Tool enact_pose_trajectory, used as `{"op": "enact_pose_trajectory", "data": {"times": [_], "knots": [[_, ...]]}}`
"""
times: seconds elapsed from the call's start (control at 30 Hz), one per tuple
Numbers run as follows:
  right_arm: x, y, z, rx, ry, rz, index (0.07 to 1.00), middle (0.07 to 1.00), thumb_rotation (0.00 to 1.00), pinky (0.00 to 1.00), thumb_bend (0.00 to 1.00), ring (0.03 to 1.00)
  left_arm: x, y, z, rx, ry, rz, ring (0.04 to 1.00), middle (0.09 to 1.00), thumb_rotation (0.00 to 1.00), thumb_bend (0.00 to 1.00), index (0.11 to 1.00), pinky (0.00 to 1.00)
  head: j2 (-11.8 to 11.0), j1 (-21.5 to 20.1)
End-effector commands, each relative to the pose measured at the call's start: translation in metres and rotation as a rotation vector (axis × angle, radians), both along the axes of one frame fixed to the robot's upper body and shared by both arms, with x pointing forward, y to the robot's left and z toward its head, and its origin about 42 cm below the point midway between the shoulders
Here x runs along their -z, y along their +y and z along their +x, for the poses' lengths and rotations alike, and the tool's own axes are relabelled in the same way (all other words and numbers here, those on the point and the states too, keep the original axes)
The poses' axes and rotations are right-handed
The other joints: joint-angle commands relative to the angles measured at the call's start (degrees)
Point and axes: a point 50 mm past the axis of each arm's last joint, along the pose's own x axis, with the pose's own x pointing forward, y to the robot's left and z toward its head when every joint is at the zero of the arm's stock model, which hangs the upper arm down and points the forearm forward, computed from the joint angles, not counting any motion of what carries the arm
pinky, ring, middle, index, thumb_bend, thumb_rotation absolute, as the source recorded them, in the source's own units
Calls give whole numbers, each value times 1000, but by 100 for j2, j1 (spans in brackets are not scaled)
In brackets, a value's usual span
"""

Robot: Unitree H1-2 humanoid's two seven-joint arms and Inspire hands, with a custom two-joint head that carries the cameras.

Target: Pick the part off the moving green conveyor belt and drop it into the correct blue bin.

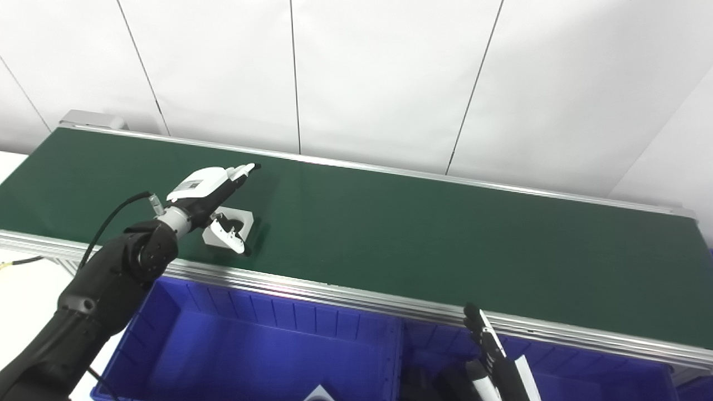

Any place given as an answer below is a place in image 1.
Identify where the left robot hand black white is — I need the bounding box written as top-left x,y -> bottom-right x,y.
166,163 -> 262,257

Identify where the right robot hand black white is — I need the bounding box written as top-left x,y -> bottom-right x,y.
463,302 -> 543,401

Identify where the white square part round hole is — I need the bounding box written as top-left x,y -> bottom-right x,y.
202,206 -> 255,249

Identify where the blue plastic bin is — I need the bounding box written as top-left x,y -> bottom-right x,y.
91,277 -> 403,401
676,376 -> 713,401
398,319 -> 679,401

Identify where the green conveyor belt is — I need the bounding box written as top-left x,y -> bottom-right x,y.
0,110 -> 713,373
0,127 -> 713,349

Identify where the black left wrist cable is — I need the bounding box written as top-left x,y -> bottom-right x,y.
77,190 -> 167,271

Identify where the black cable yellow tip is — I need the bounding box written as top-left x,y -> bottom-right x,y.
0,256 -> 44,272

